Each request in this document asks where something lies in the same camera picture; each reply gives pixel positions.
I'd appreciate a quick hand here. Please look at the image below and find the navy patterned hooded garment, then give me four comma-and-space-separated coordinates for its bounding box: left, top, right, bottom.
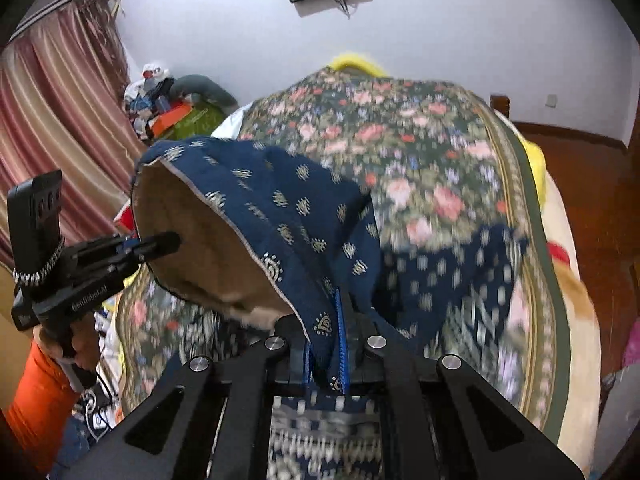
131, 136, 528, 479

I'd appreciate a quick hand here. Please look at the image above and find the orange sleeve forearm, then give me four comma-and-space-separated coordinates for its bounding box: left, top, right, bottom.
1, 341, 80, 478

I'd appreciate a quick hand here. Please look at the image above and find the left hand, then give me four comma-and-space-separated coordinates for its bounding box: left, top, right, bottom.
32, 312, 101, 372

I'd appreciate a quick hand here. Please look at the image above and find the red plush toy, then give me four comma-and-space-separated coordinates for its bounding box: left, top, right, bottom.
113, 200, 136, 235

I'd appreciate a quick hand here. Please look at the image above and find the striped pink curtain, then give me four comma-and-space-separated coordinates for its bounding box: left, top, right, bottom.
1, 0, 145, 244

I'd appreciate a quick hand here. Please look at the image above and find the orange box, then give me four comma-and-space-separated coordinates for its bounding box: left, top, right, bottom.
149, 103, 192, 136

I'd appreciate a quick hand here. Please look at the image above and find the grey plush toy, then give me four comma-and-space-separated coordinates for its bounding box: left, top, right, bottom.
169, 75, 239, 110

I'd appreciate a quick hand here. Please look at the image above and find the white pillow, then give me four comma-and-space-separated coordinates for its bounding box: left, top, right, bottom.
210, 103, 253, 140

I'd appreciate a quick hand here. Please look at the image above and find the green floral bedspread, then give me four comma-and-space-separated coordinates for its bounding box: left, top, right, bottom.
131, 68, 570, 450

